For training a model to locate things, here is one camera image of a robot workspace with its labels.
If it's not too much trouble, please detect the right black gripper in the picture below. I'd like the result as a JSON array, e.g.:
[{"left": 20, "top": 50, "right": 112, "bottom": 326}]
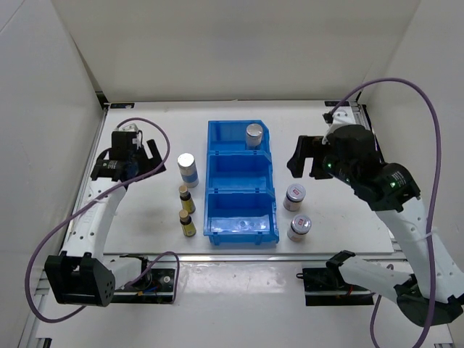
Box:
[{"left": 286, "top": 136, "right": 357, "bottom": 187}]

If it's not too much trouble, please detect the white-lid spice jar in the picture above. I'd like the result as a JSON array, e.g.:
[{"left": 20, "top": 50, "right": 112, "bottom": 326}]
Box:
[
  {"left": 283, "top": 183, "right": 306, "bottom": 212},
  {"left": 287, "top": 214, "right": 312, "bottom": 242}
]

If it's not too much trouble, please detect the silver-lid shaker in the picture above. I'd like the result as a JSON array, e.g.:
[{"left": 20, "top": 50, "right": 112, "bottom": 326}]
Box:
[
  {"left": 246, "top": 123, "right": 263, "bottom": 149},
  {"left": 177, "top": 153, "right": 199, "bottom": 188}
]

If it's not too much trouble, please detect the amber bottle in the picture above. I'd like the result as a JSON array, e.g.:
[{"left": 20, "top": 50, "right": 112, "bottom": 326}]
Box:
[
  {"left": 178, "top": 210, "right": 196, "bottom": 237},
  {"left": 178, "top": 185, "right": 196, "bottom": 214}
]

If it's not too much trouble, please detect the blue plastic divided bin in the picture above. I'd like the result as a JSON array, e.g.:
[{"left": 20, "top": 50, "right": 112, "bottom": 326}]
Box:
[{"left": 203, "top": 120, "right": 279, "bottom": 246}]

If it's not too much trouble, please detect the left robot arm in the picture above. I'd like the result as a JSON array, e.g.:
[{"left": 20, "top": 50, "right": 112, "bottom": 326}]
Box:
[{"left": 45, "top": 125, "right": 279, "bottom": 307}]

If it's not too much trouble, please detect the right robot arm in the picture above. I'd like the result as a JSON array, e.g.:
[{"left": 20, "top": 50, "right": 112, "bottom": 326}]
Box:
[{"left": 294, "top": 125, "right": 463, "bottom": 327}]

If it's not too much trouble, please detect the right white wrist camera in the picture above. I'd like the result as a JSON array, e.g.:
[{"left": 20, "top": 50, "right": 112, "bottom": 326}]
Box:
[{"left": 322, "top": 111, "right": 354, "bottom": 145}]

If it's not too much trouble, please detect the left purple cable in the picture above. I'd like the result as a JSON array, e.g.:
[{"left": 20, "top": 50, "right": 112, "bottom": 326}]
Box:
[{"left": 24, "top": 117, "right": 181, "bottom": 323}]

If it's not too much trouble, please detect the purple cable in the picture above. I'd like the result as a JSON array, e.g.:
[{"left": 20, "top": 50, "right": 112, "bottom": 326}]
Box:
[
  {"left": 24, "top": 117, "right": 181, "bottom": 323},
  {"left": 328, "top": 77, "right": 445, "bottom": 348}
]

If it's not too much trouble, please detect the aluminium table edge rail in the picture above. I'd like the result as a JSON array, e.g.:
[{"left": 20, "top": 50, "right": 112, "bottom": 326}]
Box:
[{"left": 61, "top": 252, "right": 410, "bottom": 262}]

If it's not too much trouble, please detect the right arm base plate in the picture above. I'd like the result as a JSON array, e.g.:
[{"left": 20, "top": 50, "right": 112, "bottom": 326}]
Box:
[{"left": 296, "top": 268, "right": 374, "bottom": 307}]

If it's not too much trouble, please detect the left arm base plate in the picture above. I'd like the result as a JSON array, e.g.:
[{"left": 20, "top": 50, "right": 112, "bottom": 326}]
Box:
[{"left": 107, "top": 252, "right": 180, "bottom": 305}]

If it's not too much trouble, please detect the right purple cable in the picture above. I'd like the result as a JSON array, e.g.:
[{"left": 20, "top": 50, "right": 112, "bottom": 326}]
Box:
[{"left": 328, "top": 77, "right": 445, "bottom": 348}]

